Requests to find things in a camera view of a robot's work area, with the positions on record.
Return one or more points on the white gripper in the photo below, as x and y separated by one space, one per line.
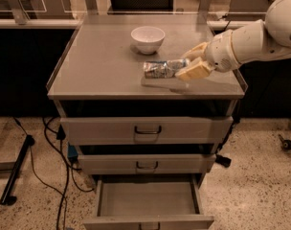
219 53

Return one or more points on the silver redbull can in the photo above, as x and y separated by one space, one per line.
163 69

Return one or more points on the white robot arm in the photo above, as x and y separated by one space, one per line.
262 40

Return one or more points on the grey drawer cabinet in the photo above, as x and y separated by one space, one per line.
101 75

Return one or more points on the grey top drawer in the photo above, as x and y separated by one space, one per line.
145 130

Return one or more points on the grey drawer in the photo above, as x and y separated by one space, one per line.
159 202
145 130
146 163

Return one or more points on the grey middle drawer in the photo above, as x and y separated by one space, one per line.
146 163

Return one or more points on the grey bottom drawer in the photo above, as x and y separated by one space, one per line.
159 202

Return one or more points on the white ceramic bowl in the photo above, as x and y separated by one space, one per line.
147 39

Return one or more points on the black mesh chair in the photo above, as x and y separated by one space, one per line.
140 6

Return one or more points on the black caster wheel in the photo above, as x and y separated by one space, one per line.
285 143

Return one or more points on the blue box behind cabinet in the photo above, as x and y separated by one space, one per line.
72 154

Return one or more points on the black metal floor bar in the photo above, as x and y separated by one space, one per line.
7 198

